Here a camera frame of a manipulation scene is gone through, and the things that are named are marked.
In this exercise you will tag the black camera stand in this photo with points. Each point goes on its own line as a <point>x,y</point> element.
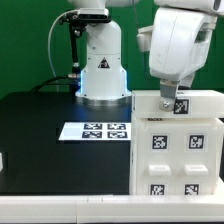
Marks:
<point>75,40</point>

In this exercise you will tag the white part at left edge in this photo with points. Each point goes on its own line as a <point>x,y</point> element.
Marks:
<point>1,162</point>

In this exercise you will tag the white rectangular cabinet box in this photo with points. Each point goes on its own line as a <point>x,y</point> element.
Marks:
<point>189,104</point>

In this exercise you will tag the white flat marker sheet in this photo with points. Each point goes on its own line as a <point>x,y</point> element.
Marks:
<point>95,131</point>

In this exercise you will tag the white cabinet door panel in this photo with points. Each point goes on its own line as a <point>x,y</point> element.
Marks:
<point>198,162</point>

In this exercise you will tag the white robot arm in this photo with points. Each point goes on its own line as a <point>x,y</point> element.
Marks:
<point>103,78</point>

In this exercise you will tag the white cabinet body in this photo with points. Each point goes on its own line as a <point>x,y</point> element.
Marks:
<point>177,128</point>

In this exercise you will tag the white table border frame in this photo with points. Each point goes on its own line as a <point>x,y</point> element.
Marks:
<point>113,209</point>

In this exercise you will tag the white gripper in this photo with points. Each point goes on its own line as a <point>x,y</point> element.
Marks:
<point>178,43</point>

